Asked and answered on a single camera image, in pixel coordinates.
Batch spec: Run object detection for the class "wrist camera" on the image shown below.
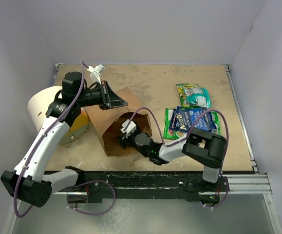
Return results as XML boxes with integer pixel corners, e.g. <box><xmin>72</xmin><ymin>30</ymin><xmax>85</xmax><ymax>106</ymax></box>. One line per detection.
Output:
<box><xmin>87</xmin><ymin>64</ymin><xmax>105</xmax><ymax>84</ymax></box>
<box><xmin>120</xmin><ymin>119</ymin><xmax>137</xmax><ymax>135</ymax></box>

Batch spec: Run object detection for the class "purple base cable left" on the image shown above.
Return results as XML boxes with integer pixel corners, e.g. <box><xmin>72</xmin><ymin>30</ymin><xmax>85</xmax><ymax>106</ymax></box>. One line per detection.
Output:
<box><xmin>66</xmin><ymin>180</ymin><xmax>117</xmax><ymax>216</ymax></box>

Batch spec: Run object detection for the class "teal white snack pack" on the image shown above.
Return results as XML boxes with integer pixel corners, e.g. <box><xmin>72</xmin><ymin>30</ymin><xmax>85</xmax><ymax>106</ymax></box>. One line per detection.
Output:
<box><xmin>184</xmin><ymin>87</ymin><xmax>211</xmax><ymax>108</ymax></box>

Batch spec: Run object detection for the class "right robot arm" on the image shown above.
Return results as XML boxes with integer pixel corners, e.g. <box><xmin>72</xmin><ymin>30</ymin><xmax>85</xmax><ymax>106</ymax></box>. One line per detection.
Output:
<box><xmin>119</xmin><ymin>127</ymin><xmax>228</xmax><ymax>191</ymax></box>

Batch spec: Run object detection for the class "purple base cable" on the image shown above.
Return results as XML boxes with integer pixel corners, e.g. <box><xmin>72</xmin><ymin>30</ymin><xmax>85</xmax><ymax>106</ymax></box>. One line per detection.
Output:
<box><xmin>203</xmin><ymin>174</ymin><xmax>230</xmax><ymax>210</ymax></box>
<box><xmin>66</xmin><ymin>180</ymin><xmax>117</xmax><ymax>216</ymax></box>

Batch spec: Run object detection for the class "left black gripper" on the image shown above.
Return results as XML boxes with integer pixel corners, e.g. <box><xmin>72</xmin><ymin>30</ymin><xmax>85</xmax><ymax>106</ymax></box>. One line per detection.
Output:
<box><xmin>76</xmin><ymin>80</ymin><xmax>127</xmax><ymax>111</ymax></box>

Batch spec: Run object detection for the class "white roll with orange end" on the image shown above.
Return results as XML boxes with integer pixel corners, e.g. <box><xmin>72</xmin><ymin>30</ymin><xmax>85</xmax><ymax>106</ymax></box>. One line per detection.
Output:
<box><xmin>27</xmin><ymin>85</ymin><xmax>89</xmax><ymax>145</ymax></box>

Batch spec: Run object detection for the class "green white chips bag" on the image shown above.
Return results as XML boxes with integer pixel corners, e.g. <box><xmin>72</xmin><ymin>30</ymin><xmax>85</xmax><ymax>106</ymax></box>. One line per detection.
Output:
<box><xmin>163</xmin><ymin>106</ymin><xmax>221</xmax><ymax>139</ymax></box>

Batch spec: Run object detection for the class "aluminium table frame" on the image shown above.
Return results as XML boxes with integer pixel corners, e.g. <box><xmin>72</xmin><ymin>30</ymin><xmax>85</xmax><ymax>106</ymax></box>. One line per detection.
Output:
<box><xmin>8</xmin><ymin>65</ymin><xmax>282</xmax><ymax>234</ymax></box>

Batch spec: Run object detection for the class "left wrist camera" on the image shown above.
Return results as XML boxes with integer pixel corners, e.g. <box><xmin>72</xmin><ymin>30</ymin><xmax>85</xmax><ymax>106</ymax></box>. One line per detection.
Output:
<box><xmin>87</xmin><ymin>64</ymin><xmax>105</xmax><ymax>84</ymax></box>

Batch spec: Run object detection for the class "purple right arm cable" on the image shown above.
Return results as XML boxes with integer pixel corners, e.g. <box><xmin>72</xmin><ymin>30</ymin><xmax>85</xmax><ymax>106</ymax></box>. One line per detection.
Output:
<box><xmin>128</xmin><ymin>108</ymin><xmax>229</xmax><ymax>171</ymax></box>

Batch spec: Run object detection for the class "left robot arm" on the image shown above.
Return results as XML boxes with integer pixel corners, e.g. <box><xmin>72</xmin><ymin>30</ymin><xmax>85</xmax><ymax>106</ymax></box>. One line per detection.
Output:
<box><xmin>0</xmin><ymin>72</ymin><xmax>128</xmax><ymax>210</ymax></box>

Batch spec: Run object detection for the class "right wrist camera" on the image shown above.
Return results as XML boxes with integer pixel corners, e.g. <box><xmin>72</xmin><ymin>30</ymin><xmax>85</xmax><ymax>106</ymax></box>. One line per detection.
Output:
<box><xmin>120</xmin><ymin>119</ymin><xmax>137</xmax><ymax>135</ymax></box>

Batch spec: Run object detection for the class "brown paper bag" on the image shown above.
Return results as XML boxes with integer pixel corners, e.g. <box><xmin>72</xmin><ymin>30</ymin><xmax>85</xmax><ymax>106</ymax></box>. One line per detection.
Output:
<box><xmin>86</xmin><ymin>87</ymin><xmax>143</xmax><ymax>166</ymax></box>

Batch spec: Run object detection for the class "blue Kettle chips bag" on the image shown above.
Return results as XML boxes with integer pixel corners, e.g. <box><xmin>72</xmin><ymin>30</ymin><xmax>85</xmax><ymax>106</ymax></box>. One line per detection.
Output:
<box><xmin>172</xmin><ymin>106</ymin><xmax>217</xmax><ymax>133</ymax></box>

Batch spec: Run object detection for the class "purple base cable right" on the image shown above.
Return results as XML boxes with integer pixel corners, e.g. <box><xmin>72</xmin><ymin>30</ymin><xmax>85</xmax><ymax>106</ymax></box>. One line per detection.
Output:
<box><xmin>203</xmin><ymin>174</ymin><xmax>230</xmax><ymax>210</ymax></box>

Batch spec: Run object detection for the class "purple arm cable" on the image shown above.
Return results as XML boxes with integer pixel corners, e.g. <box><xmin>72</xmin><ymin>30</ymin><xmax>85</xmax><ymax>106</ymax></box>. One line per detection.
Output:
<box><xmin>128</xmin><ymin>108</ymin><xmax>229</xmax><ymax>171</ymax></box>
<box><xmin>13</xmin><ymin>60</ymin><xmax>87</xmax><ymax>218</ymax></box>

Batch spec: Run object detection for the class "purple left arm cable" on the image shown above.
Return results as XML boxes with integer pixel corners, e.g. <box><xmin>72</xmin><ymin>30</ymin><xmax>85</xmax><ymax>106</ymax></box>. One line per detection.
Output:
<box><xmin>13</xmin><ymin>60</ymin><xmax>87</xmax><ymax>218</ymax></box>

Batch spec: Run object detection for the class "blue Burts chips bag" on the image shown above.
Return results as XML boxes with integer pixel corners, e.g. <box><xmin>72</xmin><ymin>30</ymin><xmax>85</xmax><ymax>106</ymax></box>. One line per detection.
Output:
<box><xmin>169</xmin><ymin>114</ymin><xmax>177</xmax><ymax>130</ymax></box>

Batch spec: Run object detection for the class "green Fox's candy bag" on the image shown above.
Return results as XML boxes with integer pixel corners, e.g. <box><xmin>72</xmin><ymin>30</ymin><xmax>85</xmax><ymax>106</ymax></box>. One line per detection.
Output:
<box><xmin>176</xmin><ymin>83</ymin><xmax>198</xmax><ymax>108</ymax></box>

